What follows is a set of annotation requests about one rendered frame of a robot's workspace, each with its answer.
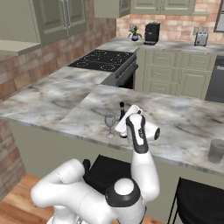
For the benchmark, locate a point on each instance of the green extractor hood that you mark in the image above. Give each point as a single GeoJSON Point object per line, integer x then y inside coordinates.
{"type": "Point", "coordinates": [17, 46]}

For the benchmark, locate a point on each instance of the silver toaster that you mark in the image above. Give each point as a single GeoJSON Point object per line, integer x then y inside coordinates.
{"type": "Point", "coordinates": [201, 39]}

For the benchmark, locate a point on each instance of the clear wine glass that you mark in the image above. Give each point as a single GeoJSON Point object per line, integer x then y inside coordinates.
{"type": "Point", "coordinates": [110, 119]}

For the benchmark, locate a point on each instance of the black coffee machine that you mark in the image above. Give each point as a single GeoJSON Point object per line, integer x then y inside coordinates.
{"type": "Point", "coordinates": [152, 32]}

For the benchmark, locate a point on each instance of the green wall cupboard run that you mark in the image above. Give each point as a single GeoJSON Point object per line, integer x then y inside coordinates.
{"type": "Point", "coordinates": [145, 5]}

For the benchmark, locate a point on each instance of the green glazed wall cupboard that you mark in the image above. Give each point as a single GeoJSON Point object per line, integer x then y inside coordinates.
{"type": "Point", "coordinates": [59, 17]}

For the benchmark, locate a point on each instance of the black hob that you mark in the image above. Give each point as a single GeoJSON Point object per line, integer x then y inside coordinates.
{"type": "Point", "coordinates": [102, 59]}

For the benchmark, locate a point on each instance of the dark dishwasher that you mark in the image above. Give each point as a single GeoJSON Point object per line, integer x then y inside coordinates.
{"type": "Point", "coordinates": [216, 81]}

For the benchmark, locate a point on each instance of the dark wine bottle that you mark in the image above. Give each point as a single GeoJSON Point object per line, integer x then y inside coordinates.
{"type": "Point", "coordinates": [122, 109]}

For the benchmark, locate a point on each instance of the grey framed window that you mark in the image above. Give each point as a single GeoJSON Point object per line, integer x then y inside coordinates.
{"type": "Point", "coordinates": [220, 16]}

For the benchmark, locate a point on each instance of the clear glass cup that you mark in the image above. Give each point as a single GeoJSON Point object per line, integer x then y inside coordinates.
{"type": "Point", "coordinates": [216, 151]}

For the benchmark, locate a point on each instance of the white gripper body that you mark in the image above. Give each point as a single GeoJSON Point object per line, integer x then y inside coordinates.
{"type": "Point", "coordinates": [122, 124]}

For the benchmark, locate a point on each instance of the grey wall socket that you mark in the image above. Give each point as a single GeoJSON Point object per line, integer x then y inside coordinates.
{"type": "Point", "coordinates": [195, 30]}

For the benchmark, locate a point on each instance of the green base cupboard run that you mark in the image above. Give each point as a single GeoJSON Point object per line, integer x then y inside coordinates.
{"type": "Point", "coordinates": [175, 73]}

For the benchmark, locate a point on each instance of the grey oven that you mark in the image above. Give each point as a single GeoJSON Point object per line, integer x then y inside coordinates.
{"type": "Point", "coordinates": [124, 77]}

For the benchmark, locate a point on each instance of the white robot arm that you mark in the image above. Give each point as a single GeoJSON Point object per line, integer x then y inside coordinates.
{"type": "Point", "coordinates": [137, 175]}

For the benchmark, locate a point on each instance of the potted plant in blue pot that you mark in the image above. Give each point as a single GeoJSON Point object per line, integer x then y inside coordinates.
{"type": "Point", "coordinates": [134, 32]}

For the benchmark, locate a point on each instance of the black bar stool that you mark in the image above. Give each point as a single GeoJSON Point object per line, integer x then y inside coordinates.
{"type": "Point", "coordinates": [108, 172]}
{"type": "Point", "coordinates": [201, 201]}

